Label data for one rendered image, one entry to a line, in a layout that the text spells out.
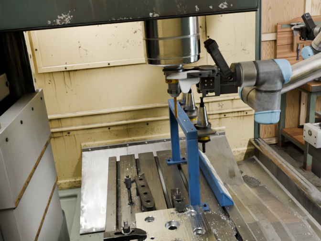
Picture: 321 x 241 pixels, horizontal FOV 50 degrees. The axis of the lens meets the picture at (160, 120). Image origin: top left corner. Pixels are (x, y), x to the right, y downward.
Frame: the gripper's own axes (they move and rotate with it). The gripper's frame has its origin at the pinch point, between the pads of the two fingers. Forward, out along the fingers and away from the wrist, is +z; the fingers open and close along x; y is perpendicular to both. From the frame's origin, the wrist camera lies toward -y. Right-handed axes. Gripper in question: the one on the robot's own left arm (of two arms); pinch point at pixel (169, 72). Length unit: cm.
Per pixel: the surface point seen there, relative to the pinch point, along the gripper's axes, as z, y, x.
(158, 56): 3.5, -5.8, -6.6
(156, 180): 2, 57, 44
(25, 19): 34.0, -17.0, -12.5
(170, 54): 0.6, -6.3, -7.8
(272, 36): -148, 18, 260
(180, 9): -1.7, -17.2, -12.5
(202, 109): -14.2, 18.1, 20.4
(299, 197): -67, 74, 42
